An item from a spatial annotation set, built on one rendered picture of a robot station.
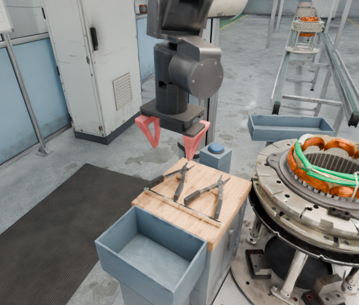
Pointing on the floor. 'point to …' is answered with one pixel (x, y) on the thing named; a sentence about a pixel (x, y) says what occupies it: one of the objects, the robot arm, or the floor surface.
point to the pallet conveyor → (352, 115)
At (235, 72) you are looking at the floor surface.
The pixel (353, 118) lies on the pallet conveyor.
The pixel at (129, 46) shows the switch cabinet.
